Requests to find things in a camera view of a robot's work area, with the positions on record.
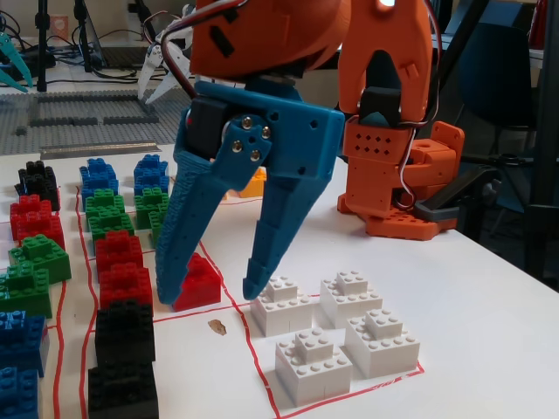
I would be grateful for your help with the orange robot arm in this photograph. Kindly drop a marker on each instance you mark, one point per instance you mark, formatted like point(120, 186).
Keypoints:
point(271, 35)

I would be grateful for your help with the silver duct tape strip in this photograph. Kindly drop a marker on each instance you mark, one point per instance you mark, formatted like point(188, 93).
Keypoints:
point(96, 150)

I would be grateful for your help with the grey laptop lid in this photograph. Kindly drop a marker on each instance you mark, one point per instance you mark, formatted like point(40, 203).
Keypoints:
point(98, 52)

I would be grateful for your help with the black camera tripod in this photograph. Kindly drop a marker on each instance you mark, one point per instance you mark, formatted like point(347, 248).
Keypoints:
point(546, 131)

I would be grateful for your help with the dark grey brick wall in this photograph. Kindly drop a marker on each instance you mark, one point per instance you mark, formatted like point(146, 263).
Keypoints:
point(131, 120)
point(65, 122)
point(78, 98)

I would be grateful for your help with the blue lego block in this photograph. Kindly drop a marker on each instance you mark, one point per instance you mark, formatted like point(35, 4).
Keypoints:
point(150, 161)
point(17, 397)
point(22, 340)
point(98, 165)
point(98, 185)
point(150, 181)

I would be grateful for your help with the small brown scrap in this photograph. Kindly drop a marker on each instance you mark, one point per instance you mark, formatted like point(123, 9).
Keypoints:
point(217, 327)

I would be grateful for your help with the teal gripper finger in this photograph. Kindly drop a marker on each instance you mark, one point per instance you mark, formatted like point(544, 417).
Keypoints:
point(15, 54)
point(11, 77)

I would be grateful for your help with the white lego block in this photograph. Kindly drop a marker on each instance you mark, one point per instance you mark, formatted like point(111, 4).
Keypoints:
point(312, 371)
point(382, 349)
point(349, 301)
point(284, 312)

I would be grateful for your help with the black stand pole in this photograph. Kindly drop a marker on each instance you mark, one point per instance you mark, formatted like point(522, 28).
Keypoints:
point(80, 22)
point(42, 43)
point(140, 17)

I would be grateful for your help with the red cylinder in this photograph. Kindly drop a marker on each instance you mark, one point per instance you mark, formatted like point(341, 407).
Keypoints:
point(538, 26)

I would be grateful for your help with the red lego block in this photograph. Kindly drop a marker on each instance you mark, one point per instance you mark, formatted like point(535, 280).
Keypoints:
point(124, 286)
point(28, 204)
point(203, 283)
point(39, 222)
point(119, 249)

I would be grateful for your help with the pink paper card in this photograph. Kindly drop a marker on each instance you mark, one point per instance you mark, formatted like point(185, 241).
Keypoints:
point(59, 30)

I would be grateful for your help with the grey lego baseplate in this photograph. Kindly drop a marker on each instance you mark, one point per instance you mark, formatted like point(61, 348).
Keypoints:
point(65, 109)

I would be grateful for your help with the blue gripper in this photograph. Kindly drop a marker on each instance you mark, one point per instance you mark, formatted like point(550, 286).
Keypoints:
point(297, 127)

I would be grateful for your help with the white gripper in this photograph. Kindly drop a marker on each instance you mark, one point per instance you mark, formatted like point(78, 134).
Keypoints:
point(159, 74)

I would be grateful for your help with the dark blue chair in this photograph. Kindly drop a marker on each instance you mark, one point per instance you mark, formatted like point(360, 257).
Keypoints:
point(498, 74)

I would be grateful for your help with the dark grey table clamp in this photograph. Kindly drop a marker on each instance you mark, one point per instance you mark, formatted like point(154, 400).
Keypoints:
point(436, 209)

